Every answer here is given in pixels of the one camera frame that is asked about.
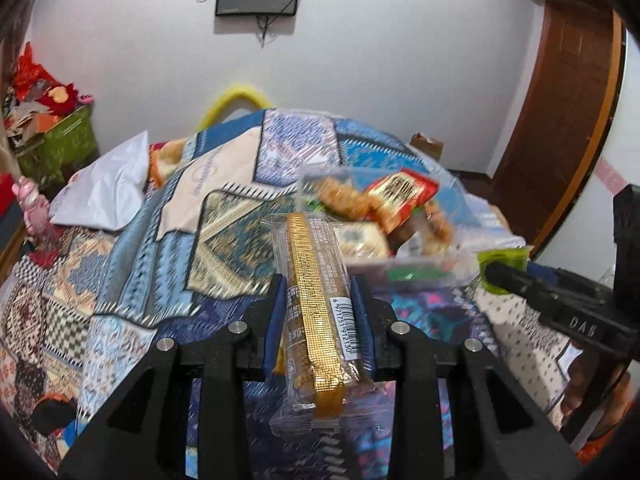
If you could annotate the pink toy figure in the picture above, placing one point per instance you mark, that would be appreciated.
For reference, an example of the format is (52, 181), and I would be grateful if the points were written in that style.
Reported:
(34, 205)

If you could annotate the person's right hand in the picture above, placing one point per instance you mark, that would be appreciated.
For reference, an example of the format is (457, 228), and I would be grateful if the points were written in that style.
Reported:
(580, 375)

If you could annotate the clear plastic storage box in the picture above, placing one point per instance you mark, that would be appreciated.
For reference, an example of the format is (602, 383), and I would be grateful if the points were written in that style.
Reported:
(400, 228)

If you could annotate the red orange noodle packet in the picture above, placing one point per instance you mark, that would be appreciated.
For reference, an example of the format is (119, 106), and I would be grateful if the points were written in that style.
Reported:
(396, 196)

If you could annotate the white plastic bag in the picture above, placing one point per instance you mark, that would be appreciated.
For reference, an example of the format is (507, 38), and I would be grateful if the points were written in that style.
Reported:
(107, 194)

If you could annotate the green storage basket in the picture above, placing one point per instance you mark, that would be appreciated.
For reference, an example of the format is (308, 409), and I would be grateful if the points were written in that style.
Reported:
(53, 157)

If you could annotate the green-edged clear snack bag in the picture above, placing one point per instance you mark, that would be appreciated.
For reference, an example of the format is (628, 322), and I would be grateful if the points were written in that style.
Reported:
(343, 199)

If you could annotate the tan cake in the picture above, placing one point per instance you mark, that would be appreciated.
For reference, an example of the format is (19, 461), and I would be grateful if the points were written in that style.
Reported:
(361, 240)

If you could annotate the yellow hoop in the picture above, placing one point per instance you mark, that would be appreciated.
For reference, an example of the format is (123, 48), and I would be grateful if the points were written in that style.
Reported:
(236, 97)

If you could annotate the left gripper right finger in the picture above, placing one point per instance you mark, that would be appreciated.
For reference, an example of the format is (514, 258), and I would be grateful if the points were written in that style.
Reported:
(458, 411)

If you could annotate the green jelly cup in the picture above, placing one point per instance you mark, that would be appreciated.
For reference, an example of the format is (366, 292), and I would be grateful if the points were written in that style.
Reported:
(504, 271)

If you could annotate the red box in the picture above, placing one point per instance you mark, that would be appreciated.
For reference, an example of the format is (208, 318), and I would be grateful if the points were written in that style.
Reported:
(11, 216)

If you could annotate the wooden door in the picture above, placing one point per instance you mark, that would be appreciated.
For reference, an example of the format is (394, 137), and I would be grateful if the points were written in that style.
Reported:
(564, 119)

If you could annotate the gold-striped long snack pack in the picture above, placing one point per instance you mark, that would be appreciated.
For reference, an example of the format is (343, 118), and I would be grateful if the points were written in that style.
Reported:
(327, 385)

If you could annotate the orange sleeve forearm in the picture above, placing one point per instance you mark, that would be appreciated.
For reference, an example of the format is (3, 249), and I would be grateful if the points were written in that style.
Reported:
(607, 434)

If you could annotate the cardboard box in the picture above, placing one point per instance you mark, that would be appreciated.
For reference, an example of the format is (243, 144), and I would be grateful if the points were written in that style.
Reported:
(427, 145)

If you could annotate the patchwork blue bed quilt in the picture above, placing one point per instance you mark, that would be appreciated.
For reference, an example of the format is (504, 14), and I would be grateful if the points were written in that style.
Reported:
(194, 257)

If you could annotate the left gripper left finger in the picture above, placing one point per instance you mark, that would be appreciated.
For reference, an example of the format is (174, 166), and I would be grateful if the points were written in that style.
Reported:
(140, 431)

